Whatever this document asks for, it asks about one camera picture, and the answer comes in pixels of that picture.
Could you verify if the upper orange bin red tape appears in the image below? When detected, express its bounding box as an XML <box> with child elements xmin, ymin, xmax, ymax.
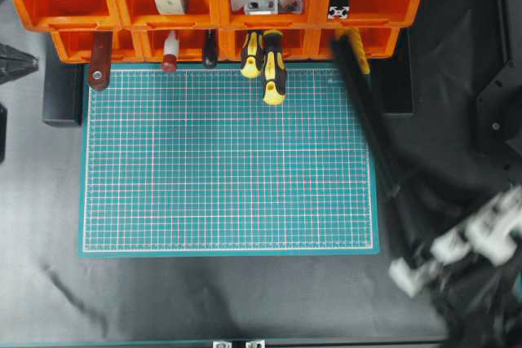
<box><xmin>12</xmin><ymin>0</ymin><xmax>122</xmax><ymax>32</ymax></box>

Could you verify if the black round tool handle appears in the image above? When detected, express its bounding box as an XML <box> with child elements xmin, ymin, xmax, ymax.
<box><xmin>202</xmin><ymin>30</ymin><xmax>218</xmax><ymax>69</ymax></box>

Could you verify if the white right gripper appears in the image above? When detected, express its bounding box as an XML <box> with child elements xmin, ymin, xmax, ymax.
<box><xmin>388</xmin><ymin>187</ymin><xmax>521</xmax><ymax>297</ymax></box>

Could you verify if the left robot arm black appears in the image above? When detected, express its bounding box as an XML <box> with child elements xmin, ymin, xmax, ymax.
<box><xmin>1</xmin><ymin>43</ymin><xmax>38</xmax><ymax>162</ymax></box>

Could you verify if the yellow black tool in bin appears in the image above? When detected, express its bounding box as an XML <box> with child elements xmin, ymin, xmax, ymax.
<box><xmin>334</xmin><ymin>27</ymin><xmax>370</xmax><ymax>76</ymax></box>

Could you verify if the green cutting mat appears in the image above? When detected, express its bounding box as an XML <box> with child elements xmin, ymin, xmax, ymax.
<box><xmin>78</xmin><ymin>62</ymin><xmax>379</xmax><ymax>258</ymax></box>

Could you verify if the silver bracket at bottom edge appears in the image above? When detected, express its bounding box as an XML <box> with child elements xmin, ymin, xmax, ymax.
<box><xmin>212</xmin><ymin>341</ymin><xmax>232</xmax><ymax>348</ymax></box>

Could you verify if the large yellow black screwdriver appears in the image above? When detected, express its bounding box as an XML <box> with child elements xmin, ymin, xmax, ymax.
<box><xmin>262</xmin><ymin>29</ymin><xmax>287</xmax><ymax>105</ymax></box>

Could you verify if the black aluminium profile frame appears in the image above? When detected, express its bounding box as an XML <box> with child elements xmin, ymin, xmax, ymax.
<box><xmin>331</xmin><ymin>36</ymin><xmax>423</xmax><ymax>268</ymax></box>

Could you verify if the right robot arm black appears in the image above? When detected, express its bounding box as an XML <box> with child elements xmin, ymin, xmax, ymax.
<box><xmin>388</xmin><ymin>186</ymin><xmax>521</xmax><ymax>347</ymax></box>

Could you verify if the small yellow black screwdriver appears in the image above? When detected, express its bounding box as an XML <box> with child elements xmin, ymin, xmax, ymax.
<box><xmin>241</xmin><ymin>30</ymin><xmax>264</xmax><ymax>78</ymax></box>

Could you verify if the brown handled tool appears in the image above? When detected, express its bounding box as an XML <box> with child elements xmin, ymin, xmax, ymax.
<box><xmin>88</xmin><ymin>31</ymin><xmax>113</xmax><ymax>91</ymax></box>

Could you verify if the lower orange bin brown handle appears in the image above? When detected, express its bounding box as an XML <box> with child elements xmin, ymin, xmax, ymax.
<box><xmin>51</xmin><ymin>29</ymin><xmax>144</xmax><ymax>64</ymax></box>

